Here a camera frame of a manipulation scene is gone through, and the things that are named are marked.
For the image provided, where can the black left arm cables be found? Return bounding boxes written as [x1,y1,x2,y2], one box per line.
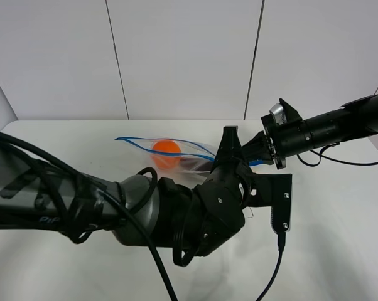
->
[0,127,208,301]

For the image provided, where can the orange fruit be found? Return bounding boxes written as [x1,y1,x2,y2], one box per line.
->
[151,140,181,170]

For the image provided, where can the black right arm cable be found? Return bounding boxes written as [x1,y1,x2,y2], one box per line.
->
[296,144,378,166]

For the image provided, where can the dark purple eggplant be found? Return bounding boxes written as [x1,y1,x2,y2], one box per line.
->
[179,157,213,174]

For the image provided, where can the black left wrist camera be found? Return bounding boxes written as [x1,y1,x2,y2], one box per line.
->
[271,174,293,234]

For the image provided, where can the black left camera cable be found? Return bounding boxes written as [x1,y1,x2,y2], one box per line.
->
[254,230,287,301]

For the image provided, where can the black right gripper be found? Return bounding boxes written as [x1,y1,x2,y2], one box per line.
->
[214,98,303,169]

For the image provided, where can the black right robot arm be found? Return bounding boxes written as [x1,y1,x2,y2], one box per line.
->
[242,94,378,169]

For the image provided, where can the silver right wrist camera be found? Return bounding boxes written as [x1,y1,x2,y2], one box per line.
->
[269,103,287,125]

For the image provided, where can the clear zip bag blue seal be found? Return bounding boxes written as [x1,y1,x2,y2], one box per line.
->
[114,135,265,176]

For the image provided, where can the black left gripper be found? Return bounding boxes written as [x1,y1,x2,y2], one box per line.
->
[173,156,293,258]

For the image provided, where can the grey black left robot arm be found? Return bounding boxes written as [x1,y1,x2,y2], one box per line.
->
[0,127,292,267]

